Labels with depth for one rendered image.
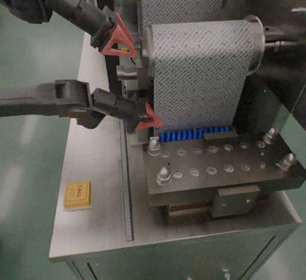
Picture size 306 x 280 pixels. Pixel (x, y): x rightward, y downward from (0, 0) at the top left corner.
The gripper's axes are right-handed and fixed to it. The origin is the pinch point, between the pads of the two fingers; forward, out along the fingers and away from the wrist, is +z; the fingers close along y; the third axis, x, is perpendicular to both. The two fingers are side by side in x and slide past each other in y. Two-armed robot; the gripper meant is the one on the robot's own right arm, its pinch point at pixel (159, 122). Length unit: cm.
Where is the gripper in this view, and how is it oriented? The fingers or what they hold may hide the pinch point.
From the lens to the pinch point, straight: 68.8
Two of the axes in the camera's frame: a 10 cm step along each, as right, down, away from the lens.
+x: 5.1, -6.7, -5.4
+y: 1.3, 6.8, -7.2
